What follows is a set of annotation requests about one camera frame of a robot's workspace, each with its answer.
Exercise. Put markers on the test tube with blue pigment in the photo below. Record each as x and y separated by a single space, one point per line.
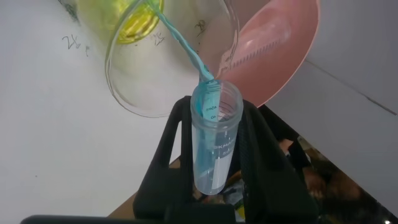
214 143

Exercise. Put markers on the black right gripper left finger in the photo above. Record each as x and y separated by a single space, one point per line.
161 193

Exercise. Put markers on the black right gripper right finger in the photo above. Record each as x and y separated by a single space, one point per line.
270 186

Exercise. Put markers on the clear glass beaker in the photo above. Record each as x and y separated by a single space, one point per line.
140 77

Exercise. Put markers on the pink bowl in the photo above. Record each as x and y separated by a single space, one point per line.
289 62

